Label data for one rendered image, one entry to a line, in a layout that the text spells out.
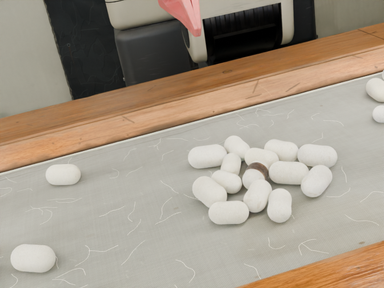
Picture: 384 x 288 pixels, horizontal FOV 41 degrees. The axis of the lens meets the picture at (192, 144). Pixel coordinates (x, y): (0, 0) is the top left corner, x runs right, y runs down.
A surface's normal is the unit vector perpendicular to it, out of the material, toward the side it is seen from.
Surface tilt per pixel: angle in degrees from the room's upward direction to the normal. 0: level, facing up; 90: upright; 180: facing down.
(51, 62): 90
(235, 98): 45
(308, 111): 0
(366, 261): 0
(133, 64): 90
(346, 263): 0
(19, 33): 90
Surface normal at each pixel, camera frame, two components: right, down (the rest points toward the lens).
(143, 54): 0.16, 0.42
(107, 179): -0.17, -0.88
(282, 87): 0.05, -0.34
